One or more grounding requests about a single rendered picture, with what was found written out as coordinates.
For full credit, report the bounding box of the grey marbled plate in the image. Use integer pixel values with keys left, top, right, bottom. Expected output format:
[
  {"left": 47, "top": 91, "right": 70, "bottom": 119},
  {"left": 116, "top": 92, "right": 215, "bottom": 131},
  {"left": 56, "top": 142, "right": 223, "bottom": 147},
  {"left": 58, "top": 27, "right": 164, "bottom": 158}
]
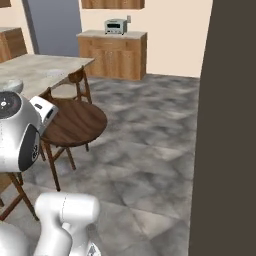
[{"left": 0, "top": 78, "right": 25, "bottom": 95}]

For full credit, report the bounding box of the grey blue door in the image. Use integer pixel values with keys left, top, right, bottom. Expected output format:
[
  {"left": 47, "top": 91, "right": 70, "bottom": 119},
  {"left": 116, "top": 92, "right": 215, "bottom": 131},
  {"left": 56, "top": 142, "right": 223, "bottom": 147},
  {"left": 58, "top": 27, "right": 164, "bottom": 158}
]
[{"left": 21, "top": 0, "right": 83, "bottom": 58}]

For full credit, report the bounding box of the wooden base cabinet run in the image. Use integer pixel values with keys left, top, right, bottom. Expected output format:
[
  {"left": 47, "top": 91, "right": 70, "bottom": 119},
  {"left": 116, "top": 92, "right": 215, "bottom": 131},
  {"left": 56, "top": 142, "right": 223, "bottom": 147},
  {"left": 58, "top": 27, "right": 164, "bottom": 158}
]
[{"left": 76, "top": 29, "right": 148, "bottom": 81}]

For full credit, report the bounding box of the marble top dining table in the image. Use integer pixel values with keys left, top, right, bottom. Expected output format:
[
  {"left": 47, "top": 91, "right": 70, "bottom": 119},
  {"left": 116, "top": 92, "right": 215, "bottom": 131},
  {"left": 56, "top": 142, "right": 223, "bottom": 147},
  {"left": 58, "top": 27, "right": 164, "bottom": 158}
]
[{"left": 0, "top": 54, "right": 96, "bottom": 102}]

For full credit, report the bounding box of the silver toaster oven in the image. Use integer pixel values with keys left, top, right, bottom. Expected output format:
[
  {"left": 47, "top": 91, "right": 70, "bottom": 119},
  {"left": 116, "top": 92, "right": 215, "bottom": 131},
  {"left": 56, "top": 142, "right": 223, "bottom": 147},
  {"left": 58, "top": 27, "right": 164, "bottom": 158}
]
[{"left": 104, "top": 18, "right": 129, "bottom": 36}]

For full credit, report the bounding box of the dark wooden round stool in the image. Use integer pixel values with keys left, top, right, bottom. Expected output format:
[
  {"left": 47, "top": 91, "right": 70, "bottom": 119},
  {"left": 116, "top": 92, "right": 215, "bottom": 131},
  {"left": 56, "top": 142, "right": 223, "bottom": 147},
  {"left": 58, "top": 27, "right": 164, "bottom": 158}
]
[
  {"left": 0, "top": 171, "right": 40, "bottom": 222},
  {"left": 38, "top": 87, "right": 109, "bottom": 193},
  {"left": 49, "top": 65, "right": 93, "bottom": 105}
]

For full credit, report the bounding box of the wooden cabinet with pale top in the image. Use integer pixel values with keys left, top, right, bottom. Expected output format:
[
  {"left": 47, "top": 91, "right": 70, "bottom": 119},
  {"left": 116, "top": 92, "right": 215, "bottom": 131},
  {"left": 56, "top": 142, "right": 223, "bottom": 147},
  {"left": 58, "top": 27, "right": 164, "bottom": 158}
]
[{"left": 0, "top": 26, "right": 29, "bottom": 64}]

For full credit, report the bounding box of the dark brown cabinet panel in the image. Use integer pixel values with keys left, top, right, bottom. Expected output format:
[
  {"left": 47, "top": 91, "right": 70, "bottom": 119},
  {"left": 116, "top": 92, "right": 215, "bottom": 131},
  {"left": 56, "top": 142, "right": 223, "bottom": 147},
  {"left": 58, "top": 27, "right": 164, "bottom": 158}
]
[{"left": 188, "top": 0, "right": 256, "bottom": 256}]

